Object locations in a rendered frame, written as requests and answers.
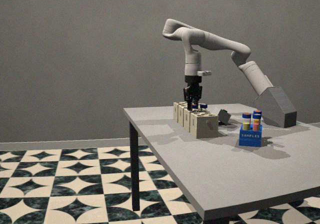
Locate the blue sample tube rack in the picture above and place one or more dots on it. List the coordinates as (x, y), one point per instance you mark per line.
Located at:
(249, 137)

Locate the conical centrifuge tube with yellow liquid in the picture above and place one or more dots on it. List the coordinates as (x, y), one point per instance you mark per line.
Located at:
(194, 108)
(246, 121)

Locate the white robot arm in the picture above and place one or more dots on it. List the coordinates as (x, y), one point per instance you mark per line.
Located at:
(189, 35)

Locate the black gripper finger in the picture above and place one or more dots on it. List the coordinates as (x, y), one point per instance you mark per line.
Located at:
(189, 98)
(198, 96)

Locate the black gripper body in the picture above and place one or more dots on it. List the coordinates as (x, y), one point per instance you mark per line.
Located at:
(192, 81)

